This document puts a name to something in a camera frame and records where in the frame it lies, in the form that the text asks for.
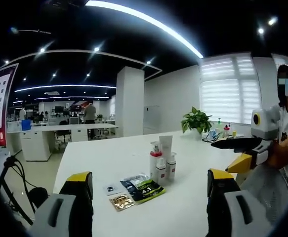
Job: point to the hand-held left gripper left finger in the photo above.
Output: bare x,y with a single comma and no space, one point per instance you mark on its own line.
79,197

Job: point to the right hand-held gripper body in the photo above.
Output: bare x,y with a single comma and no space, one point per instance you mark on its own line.
268,123

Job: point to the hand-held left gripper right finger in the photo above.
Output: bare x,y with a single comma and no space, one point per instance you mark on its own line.
220,195

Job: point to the small white sachet dark print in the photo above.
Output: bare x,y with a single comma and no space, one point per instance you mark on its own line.
112,189

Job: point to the gold foil sachet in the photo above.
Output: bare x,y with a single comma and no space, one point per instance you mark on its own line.
122,202

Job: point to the small white skincare bottle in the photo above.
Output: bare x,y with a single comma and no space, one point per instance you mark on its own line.
171,169
161,172

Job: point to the green black foil packet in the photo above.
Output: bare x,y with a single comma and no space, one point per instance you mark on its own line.
146,190

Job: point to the white skincare tube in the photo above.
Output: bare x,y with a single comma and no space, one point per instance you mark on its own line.
166,145

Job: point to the red collared white skincare bottle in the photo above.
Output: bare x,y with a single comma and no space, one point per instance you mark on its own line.
156,154

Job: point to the yellow bottle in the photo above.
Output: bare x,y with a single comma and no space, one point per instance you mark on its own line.
234,133

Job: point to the red capped clear bottle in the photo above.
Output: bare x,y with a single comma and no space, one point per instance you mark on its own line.
226,129

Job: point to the green pump bottle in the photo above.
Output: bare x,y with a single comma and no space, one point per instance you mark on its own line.
219,123

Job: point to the blue storage box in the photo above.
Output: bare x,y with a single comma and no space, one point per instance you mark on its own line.
26,125

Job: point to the potted green plant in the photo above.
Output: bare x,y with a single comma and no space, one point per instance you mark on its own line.
196,121

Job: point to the white window blinds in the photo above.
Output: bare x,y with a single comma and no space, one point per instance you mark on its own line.
227,93

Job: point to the white office desk row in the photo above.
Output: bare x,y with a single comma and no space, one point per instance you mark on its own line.
40,142

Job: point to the black office chair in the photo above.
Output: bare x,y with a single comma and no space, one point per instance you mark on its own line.
63,123

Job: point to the grey wall panel door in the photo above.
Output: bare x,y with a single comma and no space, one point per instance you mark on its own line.
151,114

